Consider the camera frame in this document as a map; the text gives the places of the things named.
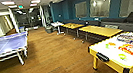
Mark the long wooden table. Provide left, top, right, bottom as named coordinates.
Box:
left=77, top=20, right=124, bottom=45
left=60, top=20, right=88, bottom=40

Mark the small white table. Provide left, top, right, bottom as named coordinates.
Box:
left=49, top=20, right=66, bottom=36

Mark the grey waste bin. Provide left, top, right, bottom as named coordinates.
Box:
left=44, top=25, right=55, bottom=35

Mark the yellow white game table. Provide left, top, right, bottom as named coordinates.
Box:
left=86, top=30, right=133, bottom=73

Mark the green exit sign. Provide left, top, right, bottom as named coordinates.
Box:
left=18, top=4, right=24, bottom=10

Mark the rectangular ceiling light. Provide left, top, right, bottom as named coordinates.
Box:
left=0, top=0, right=17, bottom=7
left=8, top=4, right=19, bottom=9

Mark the colourful board game box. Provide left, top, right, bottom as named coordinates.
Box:
left=117, top=42, right=133, bottom=59
left=116, top=32, right=133, bottom=45

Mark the blue ping pong table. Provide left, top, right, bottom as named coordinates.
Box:
left=0, top=30, right=34, bottom=73

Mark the long dark grey sofa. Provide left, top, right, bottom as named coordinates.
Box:
left=99, top=11, right=133, bottom=41

